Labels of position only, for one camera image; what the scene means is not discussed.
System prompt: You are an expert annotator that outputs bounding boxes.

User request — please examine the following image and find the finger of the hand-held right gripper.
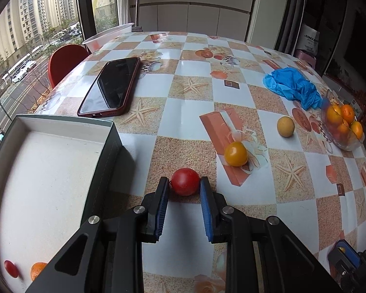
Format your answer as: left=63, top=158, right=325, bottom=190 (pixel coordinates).
left=337, top=241, right=362, bottom=267
left=328, top=249, right=359, bottom=287

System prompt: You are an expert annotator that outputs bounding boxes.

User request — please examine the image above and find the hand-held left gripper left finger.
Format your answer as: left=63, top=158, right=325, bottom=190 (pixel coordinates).
left=24, top=176, right=171, bottom=293

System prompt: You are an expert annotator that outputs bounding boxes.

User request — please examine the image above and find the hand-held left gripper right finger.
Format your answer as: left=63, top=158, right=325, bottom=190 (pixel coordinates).
left=200, top=176, right=344, bottom=293

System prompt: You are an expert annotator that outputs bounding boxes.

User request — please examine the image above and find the red tomato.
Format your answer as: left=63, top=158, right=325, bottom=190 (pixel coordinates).
left=4, top=260, right=20, bottom=278
left=171, top=168, right=201, bottom=196

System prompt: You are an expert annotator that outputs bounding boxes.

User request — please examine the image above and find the tan round fruit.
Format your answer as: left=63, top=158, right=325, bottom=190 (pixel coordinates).
left=277, top=116, right=295, bottom=137

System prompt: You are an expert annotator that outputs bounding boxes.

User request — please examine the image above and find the grey cardboard box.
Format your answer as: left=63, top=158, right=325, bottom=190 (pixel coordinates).
left=0, top=114, right=123, bottom=293

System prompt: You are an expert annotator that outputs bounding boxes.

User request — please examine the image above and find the glass fruit bowl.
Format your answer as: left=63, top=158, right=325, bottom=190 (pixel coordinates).
left=321, top=90, right=366, bottom=151

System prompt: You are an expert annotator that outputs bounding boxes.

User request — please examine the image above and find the smartphone in red case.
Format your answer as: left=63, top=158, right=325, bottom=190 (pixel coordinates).
left=77, top=56, right=141, bottom=119

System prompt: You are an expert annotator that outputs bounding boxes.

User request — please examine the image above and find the red chair back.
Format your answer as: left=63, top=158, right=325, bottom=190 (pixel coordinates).
left=48, top=44, right=90, bottom=89

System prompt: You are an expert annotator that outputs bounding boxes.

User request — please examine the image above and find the pink plastic stool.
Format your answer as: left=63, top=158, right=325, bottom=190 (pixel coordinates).
left=294, top=50, right=318, bottom=69

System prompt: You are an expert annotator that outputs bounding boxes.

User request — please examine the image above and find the white plastic basin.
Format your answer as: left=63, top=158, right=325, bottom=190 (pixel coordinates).
left=82, top=23, right=132, bottom=54

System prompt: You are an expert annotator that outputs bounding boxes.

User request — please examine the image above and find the white kitchen cabinet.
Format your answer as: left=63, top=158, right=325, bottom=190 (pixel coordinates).
left=134, top=0, right=258, bottom=42

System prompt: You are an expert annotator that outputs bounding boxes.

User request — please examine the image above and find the white shopping bag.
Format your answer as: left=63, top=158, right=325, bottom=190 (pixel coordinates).
left=297, top=24, right=320, bottom=58

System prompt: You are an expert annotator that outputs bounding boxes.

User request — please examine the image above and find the metal pole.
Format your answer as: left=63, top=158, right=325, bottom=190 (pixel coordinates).
left=133, top=0, right=141, bottom=29

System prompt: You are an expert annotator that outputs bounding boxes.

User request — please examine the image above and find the grey curtain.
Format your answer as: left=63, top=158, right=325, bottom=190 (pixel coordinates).
left=274, top=0, right=308, bottom=55

